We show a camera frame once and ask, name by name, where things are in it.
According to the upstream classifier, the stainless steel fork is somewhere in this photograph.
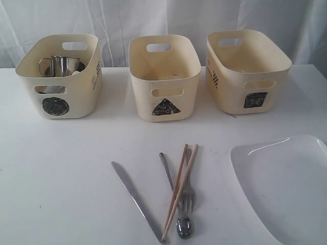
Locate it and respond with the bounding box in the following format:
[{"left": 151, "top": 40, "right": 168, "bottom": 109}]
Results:
[{"left": 180, "top": 148, "right": 197, "bottom": 214}]

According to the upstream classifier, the stainless steel bowl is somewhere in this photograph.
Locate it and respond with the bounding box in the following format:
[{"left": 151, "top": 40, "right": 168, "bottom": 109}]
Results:
[{"left": 43, "top": 62, "right": 85, "bottom": 77}]

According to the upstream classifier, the stainless steel spoon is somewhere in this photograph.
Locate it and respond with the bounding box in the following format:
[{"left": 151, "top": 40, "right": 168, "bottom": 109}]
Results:
[{"left": 159, "top": 149, "right": 193, "bottom": 240}]

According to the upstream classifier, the cream bin with triangle mark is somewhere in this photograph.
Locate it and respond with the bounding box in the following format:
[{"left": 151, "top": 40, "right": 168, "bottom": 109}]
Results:
[{"left": 129, "top": 35, "right": 201, "bottom": 122}]

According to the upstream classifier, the stainless steel table knife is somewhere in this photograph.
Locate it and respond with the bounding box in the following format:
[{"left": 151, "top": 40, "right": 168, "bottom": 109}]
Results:
[{"left": 111, "top": 161, "right": 167, "bottom": 244}]

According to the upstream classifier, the cream bin with square mark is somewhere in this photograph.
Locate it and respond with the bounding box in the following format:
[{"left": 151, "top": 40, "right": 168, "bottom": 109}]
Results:
[{"left": 206, "top": 30, "right": 292, "bottom": 115}]

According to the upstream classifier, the cream bin with circle mark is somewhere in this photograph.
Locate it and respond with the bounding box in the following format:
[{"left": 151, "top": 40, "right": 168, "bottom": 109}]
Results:
[{"left": 15, "top": 34, "right": 102, "bottom": 119}]

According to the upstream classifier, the white square ceramic plate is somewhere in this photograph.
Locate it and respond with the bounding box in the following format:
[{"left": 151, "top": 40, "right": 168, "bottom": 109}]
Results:
[{"left": 230, "top": 135, "right": 326, "bottom": 244}]

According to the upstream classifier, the white curtain backdrop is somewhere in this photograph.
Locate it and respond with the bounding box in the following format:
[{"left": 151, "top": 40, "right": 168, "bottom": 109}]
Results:
[{"left": 1, "top": 1, "right": 326, "bottom": 74}]

